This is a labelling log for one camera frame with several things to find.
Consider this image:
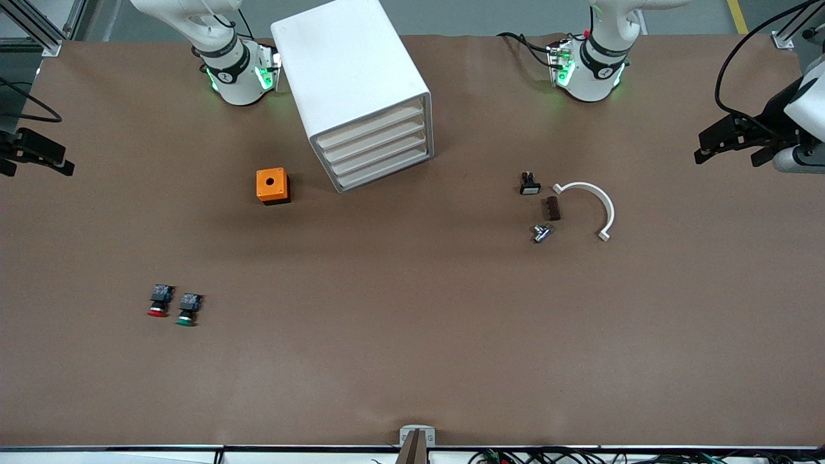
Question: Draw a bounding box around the red push button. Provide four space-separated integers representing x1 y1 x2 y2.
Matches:
147 284 175 318

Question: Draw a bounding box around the white plastic drawer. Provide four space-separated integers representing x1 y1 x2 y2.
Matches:
314 98 428 153
320 115 429 165
327 129 431 177
333 143 432 189

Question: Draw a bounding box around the green push button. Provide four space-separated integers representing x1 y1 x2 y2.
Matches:
175 293 204 327

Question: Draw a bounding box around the white drawer cabinet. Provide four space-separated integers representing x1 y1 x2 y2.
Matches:
270 0 434 194

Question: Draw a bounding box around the white half-round clamp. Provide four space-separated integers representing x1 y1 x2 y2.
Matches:
552 182 616 243

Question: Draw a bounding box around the orange box with hole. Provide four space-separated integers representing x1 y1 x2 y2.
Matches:
256 168 291 206

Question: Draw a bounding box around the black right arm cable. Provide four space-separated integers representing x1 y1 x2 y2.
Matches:
0 76 63 124

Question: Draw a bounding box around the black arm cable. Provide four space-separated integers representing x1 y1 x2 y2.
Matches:
0 76 63 124
714 0 825 124

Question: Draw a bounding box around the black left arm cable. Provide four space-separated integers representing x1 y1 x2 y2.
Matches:
714 0 825 124

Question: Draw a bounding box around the aluminium frame profile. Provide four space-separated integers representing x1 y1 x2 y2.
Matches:
770 0 825 51
0 0 88 57

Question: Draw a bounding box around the black base cable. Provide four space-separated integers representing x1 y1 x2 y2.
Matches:
496 31 556 68

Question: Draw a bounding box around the black cable bundle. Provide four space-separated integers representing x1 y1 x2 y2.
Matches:
467 448 825 464

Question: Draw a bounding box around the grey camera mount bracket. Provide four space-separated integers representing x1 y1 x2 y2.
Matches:
396 425 436 464

